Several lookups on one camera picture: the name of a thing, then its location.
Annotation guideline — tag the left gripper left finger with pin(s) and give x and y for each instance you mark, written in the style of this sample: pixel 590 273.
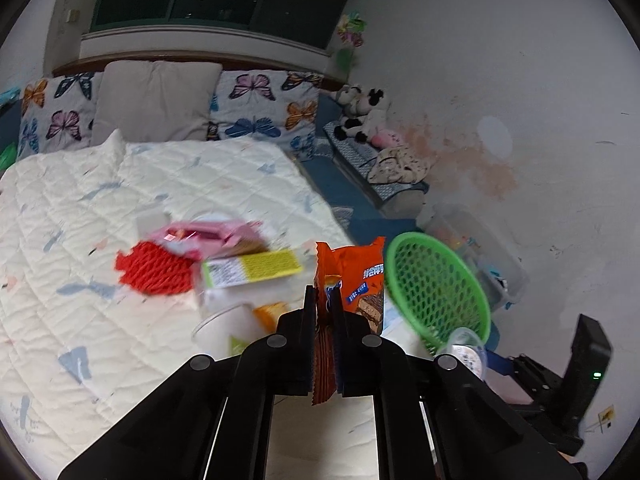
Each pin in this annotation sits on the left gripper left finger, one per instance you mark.
pixel 209 419

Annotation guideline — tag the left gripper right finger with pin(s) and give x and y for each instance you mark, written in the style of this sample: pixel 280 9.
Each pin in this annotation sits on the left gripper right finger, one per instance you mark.
pixel 434 419

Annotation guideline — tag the red white plastic bag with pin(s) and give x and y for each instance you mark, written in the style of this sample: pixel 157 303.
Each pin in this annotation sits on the red white plastic bag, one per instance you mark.
pixel 153 271

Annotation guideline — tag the orange wafer snack wrapper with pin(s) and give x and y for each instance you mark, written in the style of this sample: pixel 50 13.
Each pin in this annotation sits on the orange wafer snack wrapper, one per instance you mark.
pixel 357 274

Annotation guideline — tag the pink snack bag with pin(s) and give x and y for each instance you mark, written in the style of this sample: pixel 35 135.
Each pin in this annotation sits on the pink snack bag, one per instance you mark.
pixel 203 240

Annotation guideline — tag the small clear lidded container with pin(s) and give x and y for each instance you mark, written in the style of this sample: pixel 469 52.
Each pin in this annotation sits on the small clear lidded container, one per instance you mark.
pixel 467 347

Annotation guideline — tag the clear plastic cup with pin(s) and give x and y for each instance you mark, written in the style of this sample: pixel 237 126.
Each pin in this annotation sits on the clear plastic cup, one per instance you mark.
pixel 228 332

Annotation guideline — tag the green plastic mesh basket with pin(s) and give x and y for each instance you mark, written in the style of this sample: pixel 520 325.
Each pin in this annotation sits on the green plastic mesh basket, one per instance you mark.
pixel 434 290

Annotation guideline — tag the clear plastic storage box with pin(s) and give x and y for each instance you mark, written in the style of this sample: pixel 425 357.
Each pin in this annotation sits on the clear plastic storage box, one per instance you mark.
pixel 500 274

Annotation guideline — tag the white quilted bed cover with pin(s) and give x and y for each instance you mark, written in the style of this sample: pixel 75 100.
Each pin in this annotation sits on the white quilted bed cover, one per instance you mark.
pixel 93 315

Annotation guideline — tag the yellow white snack box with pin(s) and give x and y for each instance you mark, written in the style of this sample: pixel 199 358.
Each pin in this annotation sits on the yellow white snack box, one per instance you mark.
pixel 249 269

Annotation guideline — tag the blue bed sheet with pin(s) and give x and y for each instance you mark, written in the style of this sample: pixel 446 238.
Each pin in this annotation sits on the blue bed sheet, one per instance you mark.
pixel 360 211

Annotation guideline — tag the spotted cream cloth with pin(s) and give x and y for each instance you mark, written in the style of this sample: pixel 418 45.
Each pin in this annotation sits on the spotted cream cloth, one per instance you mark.
pixel 398 166

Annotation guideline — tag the pink plush toy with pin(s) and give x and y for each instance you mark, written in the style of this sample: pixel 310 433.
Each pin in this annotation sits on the pink plush toy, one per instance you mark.
pixel 386 138

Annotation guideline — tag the black white plush cow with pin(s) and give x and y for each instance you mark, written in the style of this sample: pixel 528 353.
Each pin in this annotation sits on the black white plush cow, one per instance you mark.
pixel 363 112

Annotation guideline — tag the right butterfly pillow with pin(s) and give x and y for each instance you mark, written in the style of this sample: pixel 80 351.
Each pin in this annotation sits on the right butterfly pillow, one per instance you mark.
pixel 277 106

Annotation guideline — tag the butterfly pillow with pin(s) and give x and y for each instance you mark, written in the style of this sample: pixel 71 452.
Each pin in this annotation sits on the butterfly pillow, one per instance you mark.
pixel 277 106
pixel 57 114

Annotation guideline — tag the grey plain pillow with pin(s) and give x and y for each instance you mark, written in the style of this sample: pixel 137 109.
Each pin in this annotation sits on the grey plain pillow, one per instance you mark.
pixel 155 101

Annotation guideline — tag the left butterfly pillow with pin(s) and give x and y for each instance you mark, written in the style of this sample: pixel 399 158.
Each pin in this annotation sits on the left butterfly pillow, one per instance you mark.
pixel 57 114

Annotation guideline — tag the artificial flower decoration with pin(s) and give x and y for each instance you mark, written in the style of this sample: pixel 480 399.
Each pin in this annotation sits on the artificial flower decoration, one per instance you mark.
pixel 349 30

